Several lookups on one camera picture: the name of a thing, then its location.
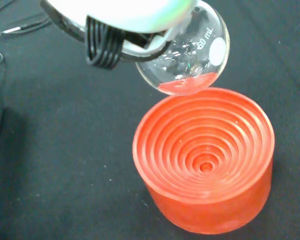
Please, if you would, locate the black table cloth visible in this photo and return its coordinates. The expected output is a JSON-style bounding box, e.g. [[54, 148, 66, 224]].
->
[[0, 0, 300, 240]]

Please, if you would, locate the orange ribbed flask stand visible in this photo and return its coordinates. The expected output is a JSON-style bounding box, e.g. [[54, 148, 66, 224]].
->
[[132, 87, 276, 235]]

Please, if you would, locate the black cable with white band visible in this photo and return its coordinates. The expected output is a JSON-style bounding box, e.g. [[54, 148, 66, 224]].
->
[[0, 0, 52, 40]]

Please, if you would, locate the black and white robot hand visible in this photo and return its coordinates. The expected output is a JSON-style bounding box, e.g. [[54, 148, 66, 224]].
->
[[39, 0, 199, 70]]

